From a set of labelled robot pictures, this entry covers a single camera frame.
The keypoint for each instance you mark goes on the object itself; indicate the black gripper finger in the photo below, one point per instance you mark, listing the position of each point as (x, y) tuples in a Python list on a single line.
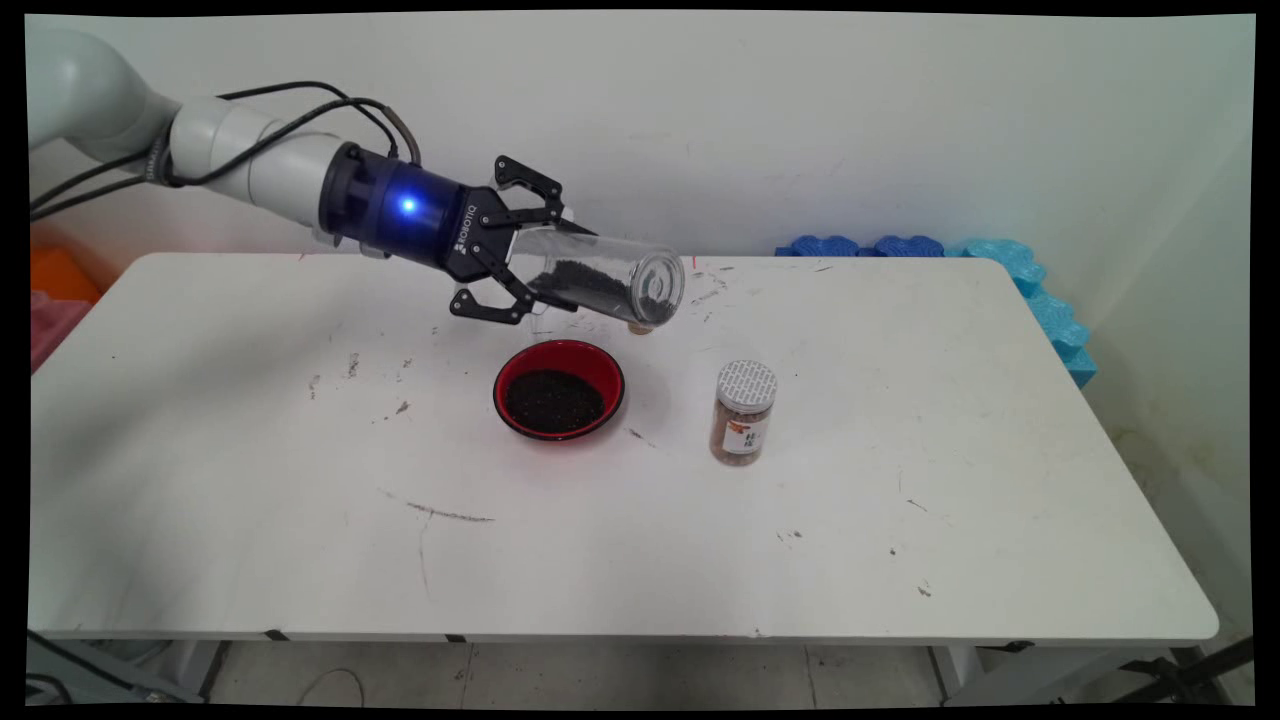
[(530, 180), (495, 300)]

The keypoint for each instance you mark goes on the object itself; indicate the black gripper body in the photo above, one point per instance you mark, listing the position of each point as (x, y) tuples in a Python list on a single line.
[(400, 215)]

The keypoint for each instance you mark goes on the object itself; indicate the clear plastic jar black seeds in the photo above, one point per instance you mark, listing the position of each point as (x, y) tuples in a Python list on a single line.
[(640, 275)]

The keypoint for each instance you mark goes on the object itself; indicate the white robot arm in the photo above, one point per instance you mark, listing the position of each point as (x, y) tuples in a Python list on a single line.
[(250, 160)]

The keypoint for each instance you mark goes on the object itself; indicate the red bowl with black seeds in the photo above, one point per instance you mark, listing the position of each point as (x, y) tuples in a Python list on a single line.
[(560, 355)]

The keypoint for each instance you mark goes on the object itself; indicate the small spice bottle green cap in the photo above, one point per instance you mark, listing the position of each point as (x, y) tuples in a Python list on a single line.
[(640, 329)]

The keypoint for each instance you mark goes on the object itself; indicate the spice jar white patterned lid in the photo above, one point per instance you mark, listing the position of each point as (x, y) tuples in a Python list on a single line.
[(742, 420)]

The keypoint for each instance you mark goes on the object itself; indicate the dark blue foam mat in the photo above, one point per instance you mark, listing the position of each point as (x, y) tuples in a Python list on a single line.
[(825, 246)]

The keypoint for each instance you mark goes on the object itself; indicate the orange box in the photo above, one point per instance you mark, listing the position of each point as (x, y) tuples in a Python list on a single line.
[(60, 275)]

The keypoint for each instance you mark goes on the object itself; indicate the white table leg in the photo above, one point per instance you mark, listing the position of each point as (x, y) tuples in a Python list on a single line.
[(205, 665), (958, 670)]

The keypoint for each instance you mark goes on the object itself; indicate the light blue foam mat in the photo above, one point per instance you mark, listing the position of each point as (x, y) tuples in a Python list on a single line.
[(1050, 310)]

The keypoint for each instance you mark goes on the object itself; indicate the black stand frame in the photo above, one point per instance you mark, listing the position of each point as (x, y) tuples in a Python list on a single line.
[(1200, 665)]

